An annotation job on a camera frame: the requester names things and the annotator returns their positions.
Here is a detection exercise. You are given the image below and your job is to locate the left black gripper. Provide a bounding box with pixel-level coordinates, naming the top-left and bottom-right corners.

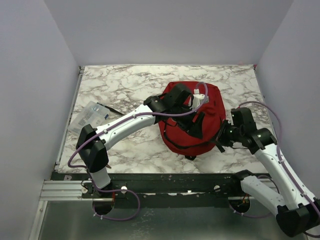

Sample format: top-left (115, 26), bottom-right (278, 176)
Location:
top-left (170, 104), bottom-right (205, 140)

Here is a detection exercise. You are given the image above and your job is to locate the purple cable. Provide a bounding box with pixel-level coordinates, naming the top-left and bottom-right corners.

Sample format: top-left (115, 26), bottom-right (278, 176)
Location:
top-left (232, 101), bottom-right (320, 238)
top-left (67, 81), bottom-right (210, 222)

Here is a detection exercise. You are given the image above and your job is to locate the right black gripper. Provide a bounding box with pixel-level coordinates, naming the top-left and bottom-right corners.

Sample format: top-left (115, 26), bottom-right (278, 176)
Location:
top-left (209, 118), bottom-right (243, 148)

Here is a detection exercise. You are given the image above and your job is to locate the clear plastic organizer box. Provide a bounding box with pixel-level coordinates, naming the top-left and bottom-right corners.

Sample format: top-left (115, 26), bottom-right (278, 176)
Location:
top-left (67, 101), bottom-right (110, 136)

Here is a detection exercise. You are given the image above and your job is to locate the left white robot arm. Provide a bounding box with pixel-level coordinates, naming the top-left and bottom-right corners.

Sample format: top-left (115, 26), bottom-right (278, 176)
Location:
top-left (75, 82), bottom-right (209, 198)

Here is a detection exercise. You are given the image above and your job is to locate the red backpack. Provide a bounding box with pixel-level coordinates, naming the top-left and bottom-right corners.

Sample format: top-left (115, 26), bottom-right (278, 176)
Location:
top-left (96, 81), bottom-right (227, 161)

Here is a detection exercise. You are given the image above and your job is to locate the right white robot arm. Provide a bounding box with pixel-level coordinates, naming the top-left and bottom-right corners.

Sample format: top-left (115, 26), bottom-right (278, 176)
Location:
top-left (213, 107), bottom-right (320, 237)

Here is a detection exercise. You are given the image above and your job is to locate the aluminium mounting rail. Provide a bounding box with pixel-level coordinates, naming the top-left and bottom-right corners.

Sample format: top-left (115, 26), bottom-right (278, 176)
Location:
top-left (38, 179), bottom-right (305, 201)

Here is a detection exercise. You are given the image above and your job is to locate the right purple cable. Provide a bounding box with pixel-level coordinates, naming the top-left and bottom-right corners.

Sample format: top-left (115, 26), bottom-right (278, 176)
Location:
top-left (232, 101), bottom-right (320, 238)

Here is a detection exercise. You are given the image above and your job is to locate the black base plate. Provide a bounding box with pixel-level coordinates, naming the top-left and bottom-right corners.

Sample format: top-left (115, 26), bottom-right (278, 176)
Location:
top-left (50, 172), bottom-right (251, 213)

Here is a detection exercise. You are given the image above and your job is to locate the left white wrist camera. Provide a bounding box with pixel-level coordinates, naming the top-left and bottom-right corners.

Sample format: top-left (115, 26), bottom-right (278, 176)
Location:
top-left (191, 89), bottom-right (210, 109)

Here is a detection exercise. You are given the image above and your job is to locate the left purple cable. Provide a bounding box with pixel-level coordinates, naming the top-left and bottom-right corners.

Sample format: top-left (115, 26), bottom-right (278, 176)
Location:
top-left (67, 81), bottom-right (210, 222)

